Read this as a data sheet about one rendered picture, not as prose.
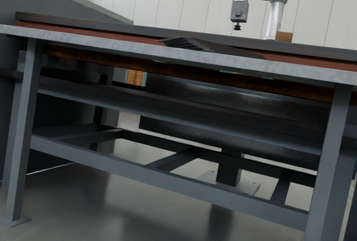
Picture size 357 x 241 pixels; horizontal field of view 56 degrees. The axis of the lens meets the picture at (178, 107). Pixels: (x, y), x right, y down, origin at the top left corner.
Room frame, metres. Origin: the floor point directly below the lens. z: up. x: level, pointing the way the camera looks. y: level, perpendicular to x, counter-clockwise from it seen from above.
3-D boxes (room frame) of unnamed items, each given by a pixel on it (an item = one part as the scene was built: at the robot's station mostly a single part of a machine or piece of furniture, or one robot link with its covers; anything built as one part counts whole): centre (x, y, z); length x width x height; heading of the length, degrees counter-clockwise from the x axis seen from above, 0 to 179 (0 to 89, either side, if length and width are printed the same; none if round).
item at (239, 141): (2.00, -0.38, 0.48); 1.30 x 0.04 x 0.35; 69
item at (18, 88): (1.61, 0.74, 0.34); 0.06 x 0.06 x 0.68; 69
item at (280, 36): (1.31, -0.35, 0.87); 0.12 x 0.06 x 0.05; 164
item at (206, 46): (1.06, -0.06, 0.77); 0.45 x 0.20 x 0.04; 69
